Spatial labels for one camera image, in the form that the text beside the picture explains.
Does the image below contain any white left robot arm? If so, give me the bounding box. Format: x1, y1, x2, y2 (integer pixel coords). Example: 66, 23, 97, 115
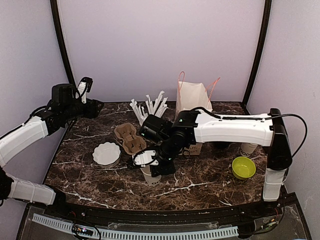
0, 77, 104, 218

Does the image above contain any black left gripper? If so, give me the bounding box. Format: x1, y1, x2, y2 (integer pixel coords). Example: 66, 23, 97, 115
62, 97, 104, 122

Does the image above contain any white paper cup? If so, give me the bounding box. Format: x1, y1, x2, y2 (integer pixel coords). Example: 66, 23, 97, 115
140, 165, 162, 186

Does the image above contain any green bowl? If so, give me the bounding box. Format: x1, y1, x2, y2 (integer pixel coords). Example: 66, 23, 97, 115
231, 156, 256, 180

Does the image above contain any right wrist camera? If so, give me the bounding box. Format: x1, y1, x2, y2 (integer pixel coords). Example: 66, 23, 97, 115
126, 149, 159, 169

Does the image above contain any bundle of wrapped straws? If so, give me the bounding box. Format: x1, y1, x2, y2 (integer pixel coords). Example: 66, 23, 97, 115
129, 90, 169, 126

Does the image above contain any cardboard cup carrier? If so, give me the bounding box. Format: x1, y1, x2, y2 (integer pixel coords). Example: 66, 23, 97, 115
114, 123, 147, 156

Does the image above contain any stack of white paper cups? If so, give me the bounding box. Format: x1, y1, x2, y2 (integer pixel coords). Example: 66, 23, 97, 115
239, 143, 258, 158

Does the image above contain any right black frame post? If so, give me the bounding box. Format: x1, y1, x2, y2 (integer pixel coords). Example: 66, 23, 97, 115
241, 0, 272, 107

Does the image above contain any black frame post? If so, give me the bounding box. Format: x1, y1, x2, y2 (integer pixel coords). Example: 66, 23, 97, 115
50, 0, 76, 86
241, 0, 272, 107

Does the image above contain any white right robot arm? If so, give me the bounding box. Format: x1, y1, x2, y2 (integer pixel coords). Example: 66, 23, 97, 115
132, 107, 295, 217

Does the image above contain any white fluted dish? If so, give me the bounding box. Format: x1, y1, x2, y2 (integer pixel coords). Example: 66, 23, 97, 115
92, 142, 121, 169

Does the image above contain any white cable duct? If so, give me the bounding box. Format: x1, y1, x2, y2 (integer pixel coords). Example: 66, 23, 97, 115
31, 213, 239, 240

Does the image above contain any left black frame post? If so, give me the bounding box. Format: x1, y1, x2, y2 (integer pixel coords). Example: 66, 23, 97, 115
50, 0, 76, 86

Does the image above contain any white paper bag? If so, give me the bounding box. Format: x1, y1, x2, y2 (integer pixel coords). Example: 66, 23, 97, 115
174, 71, 221, 157

